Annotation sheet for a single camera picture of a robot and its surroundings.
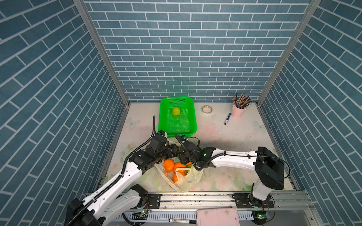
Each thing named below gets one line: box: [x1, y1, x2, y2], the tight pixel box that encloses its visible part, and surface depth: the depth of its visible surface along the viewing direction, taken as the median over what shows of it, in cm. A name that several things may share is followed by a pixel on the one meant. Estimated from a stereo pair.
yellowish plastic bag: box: [154, 159, 204, 194], surface depth 74 cm
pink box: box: [196, 208, 240, 226], surface depth 68 cm
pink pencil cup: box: [231, 104, 247, 119], surface depth 110 cm
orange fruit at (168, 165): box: [163, 158, 175, 173], surface depth 84 cm
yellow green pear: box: [172, 106, 181, 116], surface depth 110 cm
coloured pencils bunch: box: [232, 93, 253, 110], surface depth 107 cm
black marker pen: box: [168, 218, 197, 224], surface depth 69 cm
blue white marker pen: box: [223, 112, 232, 126], surface depth 111 cm
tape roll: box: [201, 105, 213, 114], surface depth 118 cm
